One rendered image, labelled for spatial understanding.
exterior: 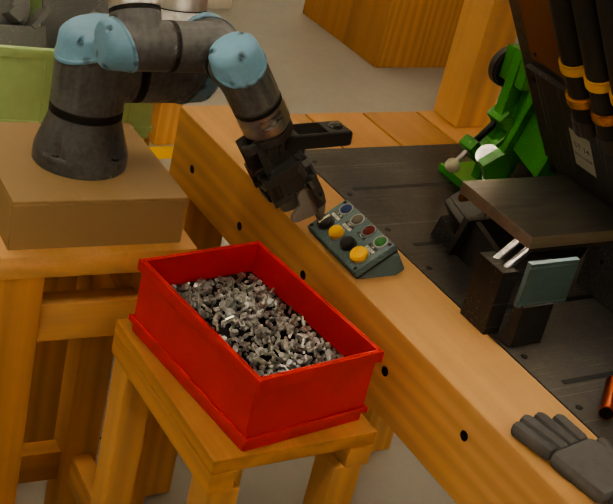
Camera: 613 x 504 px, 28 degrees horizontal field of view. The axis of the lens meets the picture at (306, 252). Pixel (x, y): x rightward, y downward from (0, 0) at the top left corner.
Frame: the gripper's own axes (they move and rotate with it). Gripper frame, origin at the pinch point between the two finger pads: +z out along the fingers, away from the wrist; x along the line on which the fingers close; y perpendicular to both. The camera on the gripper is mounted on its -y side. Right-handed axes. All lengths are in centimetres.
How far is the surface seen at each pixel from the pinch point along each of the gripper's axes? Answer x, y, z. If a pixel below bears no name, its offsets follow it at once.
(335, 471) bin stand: 35.5, 22.9, 10.5
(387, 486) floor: -29, 5, 112
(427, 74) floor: -269, -141, 215
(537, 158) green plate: 18.6, -29.5, -1.0
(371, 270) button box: 12.6, -0.2, 4.7
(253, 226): -17.0, 7.7, 9.8
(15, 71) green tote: -64, 26, -13
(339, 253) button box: 7.4, 2.0, 2.9
